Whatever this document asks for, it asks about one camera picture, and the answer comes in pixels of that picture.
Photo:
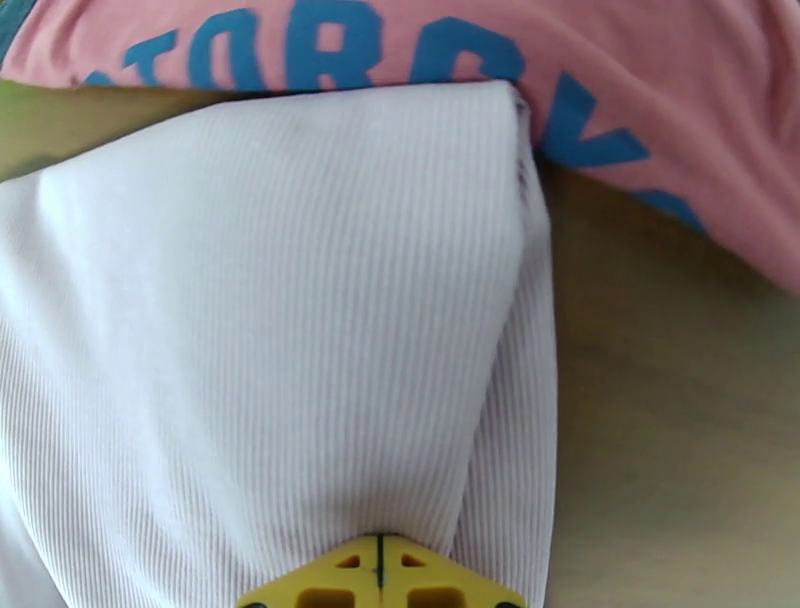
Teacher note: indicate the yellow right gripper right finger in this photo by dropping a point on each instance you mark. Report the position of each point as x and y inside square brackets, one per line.
[431, 578]

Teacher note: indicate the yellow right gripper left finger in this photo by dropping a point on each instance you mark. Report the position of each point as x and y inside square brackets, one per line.
[337, 578]

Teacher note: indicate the pink tank top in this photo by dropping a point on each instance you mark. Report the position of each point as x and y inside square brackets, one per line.
[687, 94]

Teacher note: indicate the pale mauve ribbed shirt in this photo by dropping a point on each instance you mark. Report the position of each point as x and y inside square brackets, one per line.
[250, 312]

